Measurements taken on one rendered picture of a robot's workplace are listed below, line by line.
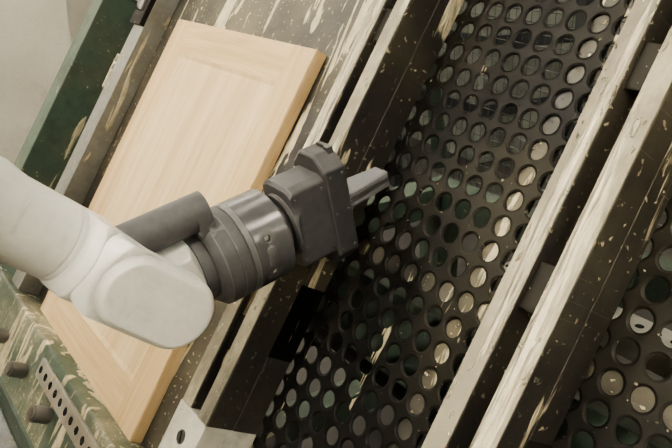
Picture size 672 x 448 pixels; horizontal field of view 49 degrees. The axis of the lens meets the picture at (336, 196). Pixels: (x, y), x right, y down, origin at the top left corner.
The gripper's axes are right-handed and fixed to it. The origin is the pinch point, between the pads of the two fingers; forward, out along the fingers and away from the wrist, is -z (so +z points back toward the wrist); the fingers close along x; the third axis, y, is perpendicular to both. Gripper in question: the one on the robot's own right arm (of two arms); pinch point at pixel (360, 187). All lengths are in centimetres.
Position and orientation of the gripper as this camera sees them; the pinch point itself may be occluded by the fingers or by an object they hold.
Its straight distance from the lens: 74.9
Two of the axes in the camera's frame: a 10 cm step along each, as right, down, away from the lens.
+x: -1.7, -8.8, -4.4
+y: -5.8, -2.8, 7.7
